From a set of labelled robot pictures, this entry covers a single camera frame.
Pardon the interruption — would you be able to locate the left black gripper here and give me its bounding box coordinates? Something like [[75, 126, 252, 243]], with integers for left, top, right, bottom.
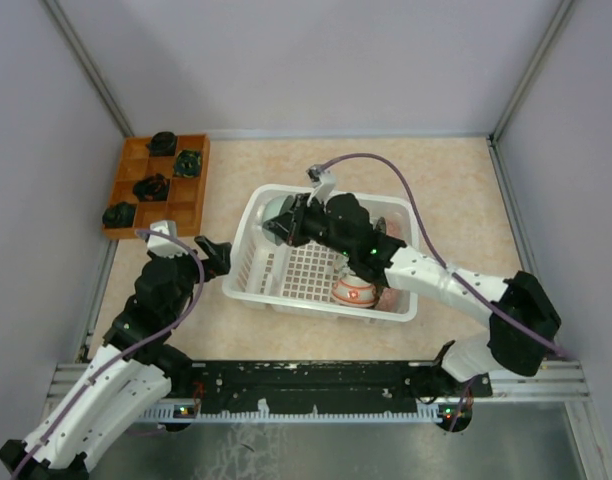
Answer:
[[148, 235, 231, 323]]

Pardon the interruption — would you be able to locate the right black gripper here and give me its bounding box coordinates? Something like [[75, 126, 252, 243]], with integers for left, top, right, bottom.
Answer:
[[265, 193, 354, 258]]

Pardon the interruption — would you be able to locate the pale green celadon bowl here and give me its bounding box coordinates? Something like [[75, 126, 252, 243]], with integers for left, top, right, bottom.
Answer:
[[261, 195, 295, 246]]

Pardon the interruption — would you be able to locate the white plastic dish rack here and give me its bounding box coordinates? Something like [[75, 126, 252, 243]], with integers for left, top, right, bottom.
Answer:
[[222, 184, 418, 323]]

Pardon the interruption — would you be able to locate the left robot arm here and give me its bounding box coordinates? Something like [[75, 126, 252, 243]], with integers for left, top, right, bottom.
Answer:
[[0, 230, 232, 479]]

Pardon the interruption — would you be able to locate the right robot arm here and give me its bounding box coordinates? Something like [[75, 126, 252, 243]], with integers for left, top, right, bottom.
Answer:
[[261, 193, 561, 396]]

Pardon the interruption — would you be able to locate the wooden compartment tray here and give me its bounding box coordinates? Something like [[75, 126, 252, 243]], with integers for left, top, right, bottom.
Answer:
[[101, 134, 211, 240]]

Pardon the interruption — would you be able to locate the red white patterned bowl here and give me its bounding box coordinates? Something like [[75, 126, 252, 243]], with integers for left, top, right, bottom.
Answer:
[[331, 275, 378, 308]]

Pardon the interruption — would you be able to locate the black orange rolled item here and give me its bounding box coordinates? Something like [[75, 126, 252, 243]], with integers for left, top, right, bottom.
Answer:
[[132, 173, 170, 202]]

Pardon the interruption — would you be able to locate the green black rolled item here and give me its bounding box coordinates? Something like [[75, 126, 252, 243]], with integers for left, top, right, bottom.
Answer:
[[173, 149, 203, 178]]

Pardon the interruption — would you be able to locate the dark green rolled item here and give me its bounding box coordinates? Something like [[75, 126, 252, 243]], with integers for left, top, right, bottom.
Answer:
[[102, 202, 136, 229]]

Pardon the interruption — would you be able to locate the pink bowl rear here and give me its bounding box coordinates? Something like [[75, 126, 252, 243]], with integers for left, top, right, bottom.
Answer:
[[375, 216, 408, 242]]

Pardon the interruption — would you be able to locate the pink bowl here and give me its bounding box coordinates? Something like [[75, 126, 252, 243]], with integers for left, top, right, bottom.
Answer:
[[375, 216, 408, 242], [375, 288, 401, 313]]

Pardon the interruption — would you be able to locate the black rolled item top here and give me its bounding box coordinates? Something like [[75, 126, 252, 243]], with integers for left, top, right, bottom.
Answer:
[[146, 131, 178, 157]]

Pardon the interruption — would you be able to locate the pink bowl front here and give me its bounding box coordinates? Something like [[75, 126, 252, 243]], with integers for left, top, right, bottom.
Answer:
[[375, 288, 401, 313]]

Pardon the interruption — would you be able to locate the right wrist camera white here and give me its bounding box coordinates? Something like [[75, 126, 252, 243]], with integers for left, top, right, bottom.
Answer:
[[307, 164, 337, 206]]

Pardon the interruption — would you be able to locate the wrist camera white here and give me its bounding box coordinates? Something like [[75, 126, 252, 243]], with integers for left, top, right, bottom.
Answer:
[[307, 164, 337, 206], [146, 220, 186, 258]]

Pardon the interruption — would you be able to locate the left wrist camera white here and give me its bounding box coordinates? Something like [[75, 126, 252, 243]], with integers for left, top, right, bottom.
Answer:
[[146, 220, 186, 258]]

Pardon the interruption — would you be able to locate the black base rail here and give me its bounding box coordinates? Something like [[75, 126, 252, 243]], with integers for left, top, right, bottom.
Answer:
[[165, 360, 492, 415]]

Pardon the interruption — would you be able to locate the white cable duct strip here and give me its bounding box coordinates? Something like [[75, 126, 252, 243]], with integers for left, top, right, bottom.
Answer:
[[130, 399, 467, 426]]

